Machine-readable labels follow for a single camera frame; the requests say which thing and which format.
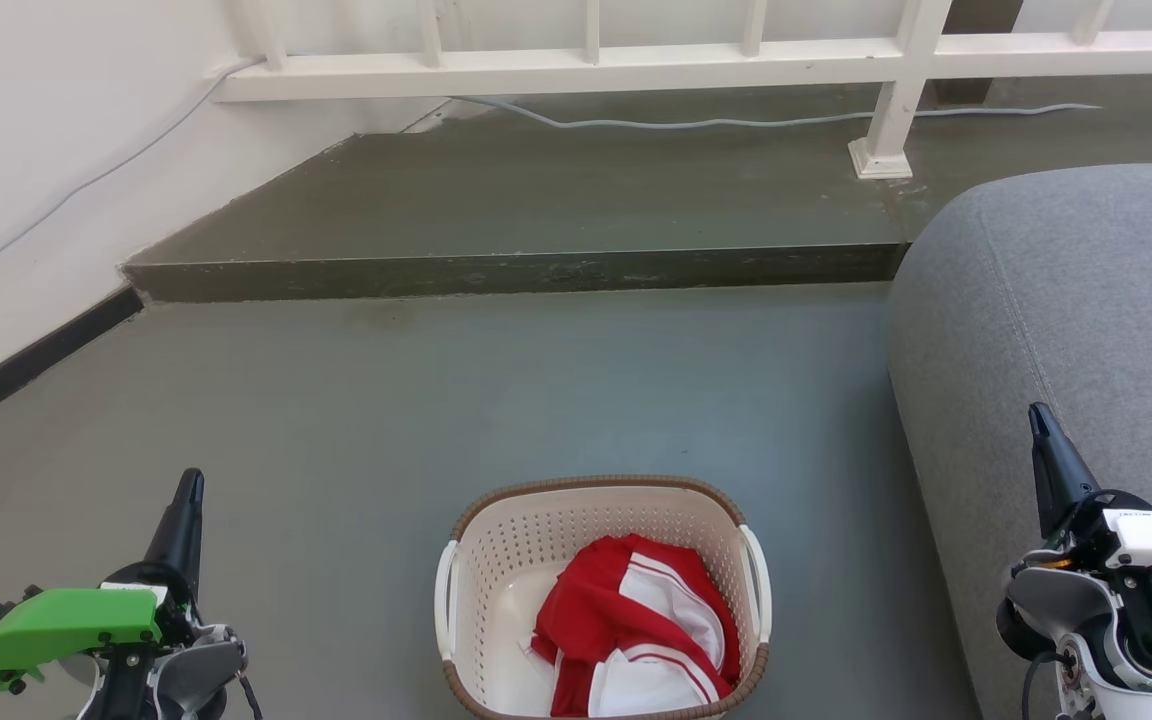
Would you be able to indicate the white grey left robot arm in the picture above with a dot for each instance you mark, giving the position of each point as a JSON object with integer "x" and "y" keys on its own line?
{"x": 186, "y": 675}

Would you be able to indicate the black wall baseboard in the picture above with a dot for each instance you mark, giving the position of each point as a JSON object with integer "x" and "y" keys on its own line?
{"x": 36, "y": 360}

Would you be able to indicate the red and white garment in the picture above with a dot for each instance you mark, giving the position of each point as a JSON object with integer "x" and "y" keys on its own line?
{"x": 596, "y": 600}

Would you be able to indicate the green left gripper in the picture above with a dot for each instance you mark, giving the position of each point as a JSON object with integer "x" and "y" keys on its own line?
{"x": 66, "y": 620}

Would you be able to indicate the grey fabric sofa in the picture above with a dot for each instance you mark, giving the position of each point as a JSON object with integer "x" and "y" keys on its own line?
{"x": 1086, "y": 300}

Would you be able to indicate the white wooden railing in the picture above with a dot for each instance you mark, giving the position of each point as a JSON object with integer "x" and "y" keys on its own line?
{"x": 556, "y": 72}

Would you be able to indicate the cream perforated laundry basket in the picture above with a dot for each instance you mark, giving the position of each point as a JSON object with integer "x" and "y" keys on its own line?
{"x": 536, "y": 540}

